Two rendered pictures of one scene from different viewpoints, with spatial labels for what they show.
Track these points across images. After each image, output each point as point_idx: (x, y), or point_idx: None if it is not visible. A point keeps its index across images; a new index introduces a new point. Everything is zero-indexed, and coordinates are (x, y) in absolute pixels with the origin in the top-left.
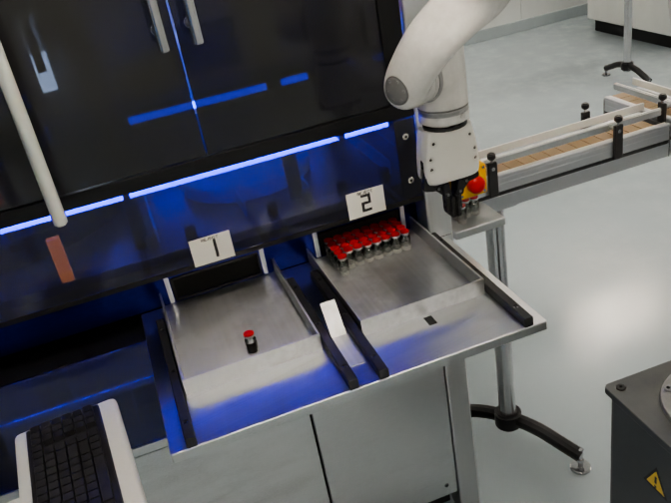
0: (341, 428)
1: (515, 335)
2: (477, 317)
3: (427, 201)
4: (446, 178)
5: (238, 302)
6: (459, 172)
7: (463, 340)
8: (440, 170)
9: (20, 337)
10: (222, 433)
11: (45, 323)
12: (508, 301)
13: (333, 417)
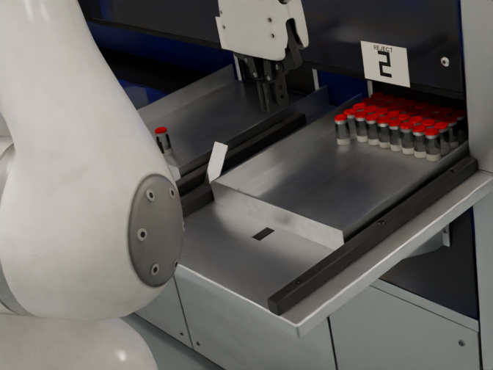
0: (353, 329)
1: (259, 311)
2: (282, 266)
3: (468, 106)
4: (241, 47)
5: (254, 109)
6: (254, 47)
7: (224, 271)
8: (232, 31)
9: (146, 45)
10: None
11: (159, 42)
12: (307, 272)
13: (344, 309)
